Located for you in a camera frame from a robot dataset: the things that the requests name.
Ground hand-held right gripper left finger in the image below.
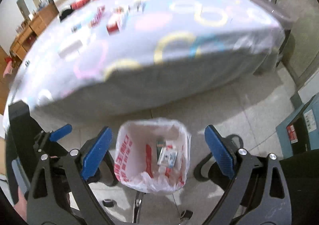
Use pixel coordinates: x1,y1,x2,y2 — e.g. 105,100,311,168
26,127,117,225

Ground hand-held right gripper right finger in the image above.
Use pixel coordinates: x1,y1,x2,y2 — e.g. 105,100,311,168
199,125,292,225

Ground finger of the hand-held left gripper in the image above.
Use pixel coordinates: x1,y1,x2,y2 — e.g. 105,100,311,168
33,124,73,158

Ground trash bin with white bag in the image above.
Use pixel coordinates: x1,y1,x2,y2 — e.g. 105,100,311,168
113,117,192,194

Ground red candy packet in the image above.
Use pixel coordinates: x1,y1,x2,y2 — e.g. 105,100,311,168
89,5,105,28

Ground person's left hand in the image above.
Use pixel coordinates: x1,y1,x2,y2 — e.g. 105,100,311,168
15,186,28,223

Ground small white blue carton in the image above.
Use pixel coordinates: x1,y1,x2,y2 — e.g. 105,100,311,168
158,146,179,168

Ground dark green packet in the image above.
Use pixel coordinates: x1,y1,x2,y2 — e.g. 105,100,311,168
156,140,166,157

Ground office chair base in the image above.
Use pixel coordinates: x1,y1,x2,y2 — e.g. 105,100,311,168
132,190,195,225

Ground blue box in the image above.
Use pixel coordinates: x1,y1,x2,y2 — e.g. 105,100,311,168
275,95,319,159

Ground person's right leg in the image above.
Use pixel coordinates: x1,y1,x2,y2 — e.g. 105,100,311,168
279,150,319,225

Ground wooden dresser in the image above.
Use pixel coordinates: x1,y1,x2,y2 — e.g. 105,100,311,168
9,3,60,67

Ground black plush toy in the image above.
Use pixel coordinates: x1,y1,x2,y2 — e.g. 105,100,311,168
59,8,74,22

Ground red and white box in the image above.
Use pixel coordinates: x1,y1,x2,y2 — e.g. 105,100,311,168
106,12,127,35

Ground mirror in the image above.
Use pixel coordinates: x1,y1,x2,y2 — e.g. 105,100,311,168
16,0,42,21

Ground red plush toy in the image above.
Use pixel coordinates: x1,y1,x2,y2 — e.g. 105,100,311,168
70,0,91,11

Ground bed with ring-print sheet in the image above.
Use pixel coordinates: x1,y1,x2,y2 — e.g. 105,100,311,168
2,0,286,131

